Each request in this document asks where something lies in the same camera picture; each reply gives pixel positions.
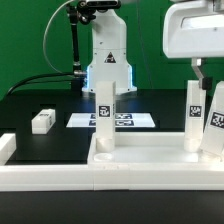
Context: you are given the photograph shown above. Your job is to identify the fiducial marker sheet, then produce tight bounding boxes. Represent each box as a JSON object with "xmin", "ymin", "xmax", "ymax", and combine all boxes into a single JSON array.
[{"xmin": 65, "ymin": 112, "xmax": 156, "ymax": 128}]

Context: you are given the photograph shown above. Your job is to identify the grey curved cable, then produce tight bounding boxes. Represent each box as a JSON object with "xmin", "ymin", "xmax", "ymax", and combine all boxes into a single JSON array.
[{"xmin": 41, "ymin": 0, "xmax": 78, "ymax": 75}]

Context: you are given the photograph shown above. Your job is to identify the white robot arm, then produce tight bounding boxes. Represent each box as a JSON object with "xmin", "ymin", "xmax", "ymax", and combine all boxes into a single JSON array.
[{"xmin": 83, "ymin": 0, "xmax": 224, "ymax": 94}]

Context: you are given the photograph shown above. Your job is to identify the white desk top panel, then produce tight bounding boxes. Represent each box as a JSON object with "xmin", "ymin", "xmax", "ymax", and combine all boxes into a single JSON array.
[{"xmin": 88, "ymin": 132, "xmax": 220, "ymax": 164}]

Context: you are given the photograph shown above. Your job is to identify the white U-shaped fence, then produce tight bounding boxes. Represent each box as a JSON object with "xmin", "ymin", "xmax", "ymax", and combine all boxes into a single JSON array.
[{"xmin": 0, "ymin": 134, "xmax": 224, "ymax": 191}]

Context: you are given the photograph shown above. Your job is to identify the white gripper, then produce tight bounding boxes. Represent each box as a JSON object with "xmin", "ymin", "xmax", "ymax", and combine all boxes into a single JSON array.
[{"xmin": 163, "ymin": 0, "xmax": 224, "ymax": 90}]

